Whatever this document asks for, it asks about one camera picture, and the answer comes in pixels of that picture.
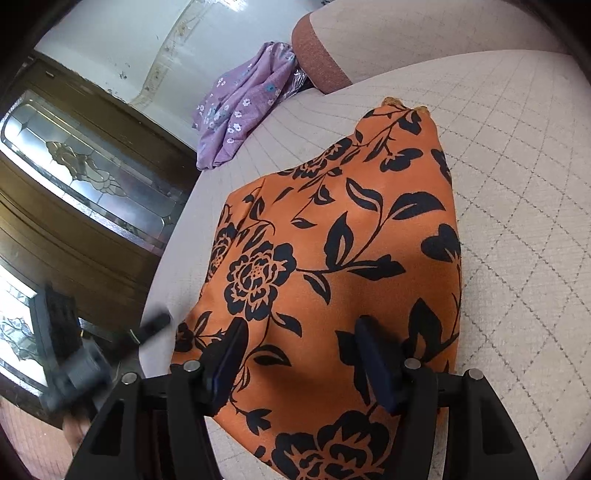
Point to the purple floral cloth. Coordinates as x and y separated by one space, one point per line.
244 110

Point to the orange black floral garment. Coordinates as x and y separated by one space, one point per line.
346 258

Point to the pink bolster with brown band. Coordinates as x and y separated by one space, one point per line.
318 60

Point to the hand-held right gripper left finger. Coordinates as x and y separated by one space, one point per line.
228 355

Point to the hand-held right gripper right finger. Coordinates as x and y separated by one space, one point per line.
376 364

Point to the wooden door with glass panes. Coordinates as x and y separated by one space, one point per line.
69 230

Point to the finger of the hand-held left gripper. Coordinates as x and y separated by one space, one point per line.
152 327

